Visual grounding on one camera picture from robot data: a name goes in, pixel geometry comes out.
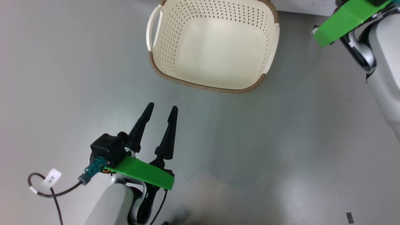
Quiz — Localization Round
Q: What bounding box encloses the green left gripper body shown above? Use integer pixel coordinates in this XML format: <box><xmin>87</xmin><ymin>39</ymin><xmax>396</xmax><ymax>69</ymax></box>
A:
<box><xmin>105</xmin><ymin>156</ymin><xmax>175</xmax><ymax>190</ymax></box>

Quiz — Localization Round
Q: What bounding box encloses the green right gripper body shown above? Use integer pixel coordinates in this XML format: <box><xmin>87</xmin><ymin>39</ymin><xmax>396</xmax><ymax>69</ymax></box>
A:
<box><xmin>313</xmin><ymin>0</ymin><xmax>393</xmax><ymax>47</ymax></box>

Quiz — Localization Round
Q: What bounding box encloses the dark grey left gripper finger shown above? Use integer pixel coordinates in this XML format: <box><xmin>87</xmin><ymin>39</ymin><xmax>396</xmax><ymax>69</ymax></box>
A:
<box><xmin>155</xmin><ymin>106</ymin><xmax>178</xmax><ymax>160</ymax></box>
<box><xmin>127</xmin><ymin>102</ymin><xmax>154</xmax><ymax>153</ymax></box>

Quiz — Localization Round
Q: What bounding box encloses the cream perforated laundry basket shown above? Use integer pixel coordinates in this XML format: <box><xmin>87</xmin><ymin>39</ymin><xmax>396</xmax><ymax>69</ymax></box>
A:
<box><xmin>146</xmin><ymin>0</ymin><xmax>280</xmax><ymax>94</ymax></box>

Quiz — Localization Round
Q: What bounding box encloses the thin black cable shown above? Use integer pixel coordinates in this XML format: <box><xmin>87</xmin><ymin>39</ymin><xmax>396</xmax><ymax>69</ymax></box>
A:
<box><xmin>150</xmin><ymin>189</ymin><xmax>169</xmax><ymax>225</ymax></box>

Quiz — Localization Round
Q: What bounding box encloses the dark cable with teal plug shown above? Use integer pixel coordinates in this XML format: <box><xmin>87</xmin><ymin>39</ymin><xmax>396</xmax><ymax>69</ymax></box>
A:
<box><xmin>27</xmin><ymin>156</ymin><xmax>108</xmax><ymax>225</ymax></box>

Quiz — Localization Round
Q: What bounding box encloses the white paper cable tag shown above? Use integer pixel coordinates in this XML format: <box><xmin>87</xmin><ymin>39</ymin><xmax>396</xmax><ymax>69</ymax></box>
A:
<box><xmin>41</xmin><ymin>169</ymin><xmax>62</xmax><ymax>189</ymax></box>

